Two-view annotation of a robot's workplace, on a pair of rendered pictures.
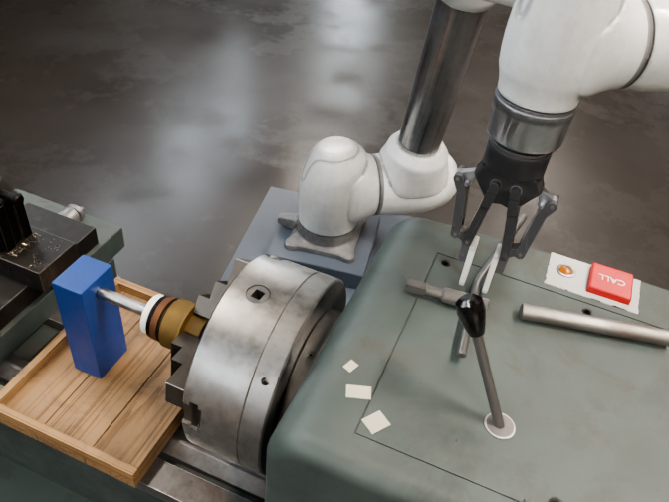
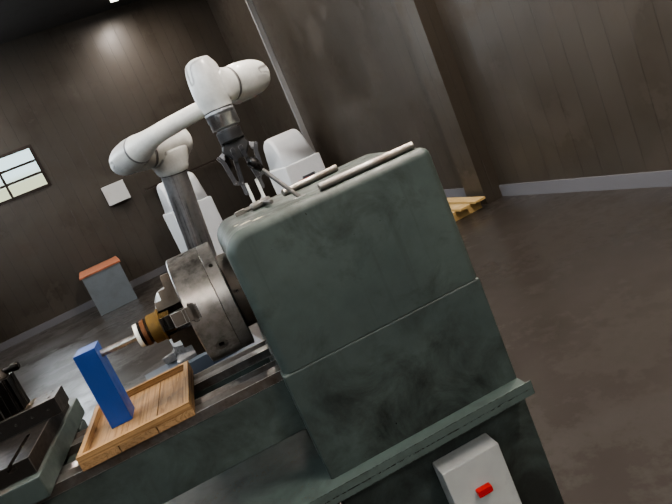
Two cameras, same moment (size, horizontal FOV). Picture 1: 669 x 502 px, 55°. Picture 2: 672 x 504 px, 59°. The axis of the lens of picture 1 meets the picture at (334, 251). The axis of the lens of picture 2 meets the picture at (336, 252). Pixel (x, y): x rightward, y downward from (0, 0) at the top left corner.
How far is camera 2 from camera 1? 1.22 m
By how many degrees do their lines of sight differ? 38
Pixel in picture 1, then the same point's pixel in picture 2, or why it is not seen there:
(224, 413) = (205, 293)
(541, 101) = (219, 102)
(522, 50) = (201, 91)
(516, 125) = (219, 116)
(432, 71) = (184, 211)
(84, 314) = (101, 363)
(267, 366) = (206, 260)
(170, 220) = not seen: outside the picture
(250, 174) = not seen: hidden behind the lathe
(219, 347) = (181, 272)
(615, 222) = not seen: hidden behind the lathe
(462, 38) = (186, 186)
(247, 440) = (224, 296)
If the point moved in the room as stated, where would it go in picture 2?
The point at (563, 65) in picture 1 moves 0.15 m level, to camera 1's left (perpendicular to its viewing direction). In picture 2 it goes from (216, 86) to (168, 103)
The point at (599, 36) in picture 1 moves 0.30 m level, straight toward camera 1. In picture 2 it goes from (219, 74) to (222, 54)
